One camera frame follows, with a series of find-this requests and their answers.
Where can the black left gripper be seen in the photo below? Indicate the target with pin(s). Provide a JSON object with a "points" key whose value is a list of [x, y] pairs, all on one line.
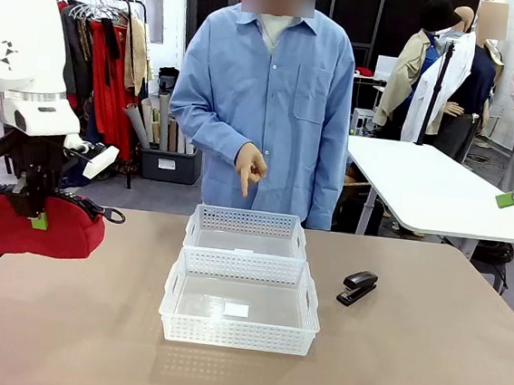
{"points": [[37, 180]]}

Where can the red zipper pouch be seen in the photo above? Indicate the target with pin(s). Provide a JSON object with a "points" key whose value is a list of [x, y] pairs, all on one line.
{"points": [[52, 236]]}

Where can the black stapler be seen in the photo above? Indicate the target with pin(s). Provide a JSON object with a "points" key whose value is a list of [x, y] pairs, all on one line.
{"points": [[360, 282]]}

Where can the person's right forearm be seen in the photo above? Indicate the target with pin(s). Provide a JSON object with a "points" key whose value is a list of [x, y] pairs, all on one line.
{"points": [[207, 137]]}

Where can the person's left forearm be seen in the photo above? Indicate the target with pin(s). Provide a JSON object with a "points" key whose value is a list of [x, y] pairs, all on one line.
{"points": [[330, 186]]}

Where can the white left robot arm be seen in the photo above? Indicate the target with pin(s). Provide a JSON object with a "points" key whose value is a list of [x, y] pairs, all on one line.
{"points": [[21, 42]]}

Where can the person's right hand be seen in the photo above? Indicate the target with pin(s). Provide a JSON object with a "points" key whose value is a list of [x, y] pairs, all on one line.
{"points": [[251, 164]]}

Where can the black backpack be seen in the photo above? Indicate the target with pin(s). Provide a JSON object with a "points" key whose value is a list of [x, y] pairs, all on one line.
{"points": [[492, 256]]}

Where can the white table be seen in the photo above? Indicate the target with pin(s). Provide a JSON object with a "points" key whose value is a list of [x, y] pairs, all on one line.
{"points": [[421, 185]]}

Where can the mannequin in navy clothes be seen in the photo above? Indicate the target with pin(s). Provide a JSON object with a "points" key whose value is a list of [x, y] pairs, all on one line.
{"points": [[479, 77]]}

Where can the black tripod pole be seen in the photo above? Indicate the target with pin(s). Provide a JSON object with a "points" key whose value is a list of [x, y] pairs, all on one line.
{"points": [[435, 96]]}

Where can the leaning grey paper roll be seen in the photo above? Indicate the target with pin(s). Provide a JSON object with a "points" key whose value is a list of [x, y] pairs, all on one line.
{"points": [[136, 124]]}

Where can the grey storage bin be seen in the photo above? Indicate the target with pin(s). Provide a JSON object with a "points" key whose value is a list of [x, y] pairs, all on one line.
{"points": [[168, 170]]}

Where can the white coat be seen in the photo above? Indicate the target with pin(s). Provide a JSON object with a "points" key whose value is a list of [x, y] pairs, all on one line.
{"points": [[455, 70]]}

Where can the red dress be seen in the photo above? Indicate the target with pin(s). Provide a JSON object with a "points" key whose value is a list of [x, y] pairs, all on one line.
{"points": [[111, 96]]}

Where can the beige paper roll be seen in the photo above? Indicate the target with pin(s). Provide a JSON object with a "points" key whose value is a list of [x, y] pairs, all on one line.
{"points": [[147, 118]]}

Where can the tall grey cardboard tube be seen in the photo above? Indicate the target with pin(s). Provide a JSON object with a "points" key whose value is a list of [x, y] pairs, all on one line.
{"points": [[163, 120]]}

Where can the white paper roll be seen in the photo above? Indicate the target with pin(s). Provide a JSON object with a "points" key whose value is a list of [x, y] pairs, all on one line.
{"points": [[181, 137]]}

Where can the dark grey jacket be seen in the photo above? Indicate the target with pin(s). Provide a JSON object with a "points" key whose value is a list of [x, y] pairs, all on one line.
{"points": [[76, 57]]}

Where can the mannequin in beige coat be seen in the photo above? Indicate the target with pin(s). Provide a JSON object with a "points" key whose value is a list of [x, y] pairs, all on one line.
{"points": [[404, 79]]}

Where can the white perforated plastic basket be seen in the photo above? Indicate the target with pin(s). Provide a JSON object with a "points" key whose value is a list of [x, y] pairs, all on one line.
{"points": [[216, 241], [201, 296]]}

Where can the black bag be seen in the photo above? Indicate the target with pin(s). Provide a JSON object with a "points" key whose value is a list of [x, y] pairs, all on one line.
{"points": [[167, 79]]}

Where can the beige jacket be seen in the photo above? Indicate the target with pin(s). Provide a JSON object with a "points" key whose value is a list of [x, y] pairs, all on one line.
{"points": [[138, 53]]}

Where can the black hat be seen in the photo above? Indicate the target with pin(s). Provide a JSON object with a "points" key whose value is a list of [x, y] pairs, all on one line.
{"points": [[440, 14]]}

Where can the white paper label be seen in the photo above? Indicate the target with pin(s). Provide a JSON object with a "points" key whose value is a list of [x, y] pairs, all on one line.
{"points": [[236, 310], [243, 250]]}

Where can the person in blue shirt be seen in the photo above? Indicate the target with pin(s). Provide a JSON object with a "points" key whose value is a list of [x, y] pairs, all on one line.
{"points": [[269, 112]]}

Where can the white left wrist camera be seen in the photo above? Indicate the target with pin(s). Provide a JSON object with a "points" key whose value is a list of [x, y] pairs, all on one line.
{"points": [[100, 161]]}

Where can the grey wall panel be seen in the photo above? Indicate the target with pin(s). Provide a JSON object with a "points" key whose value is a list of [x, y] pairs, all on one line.
{"points": [[153, 16]]}

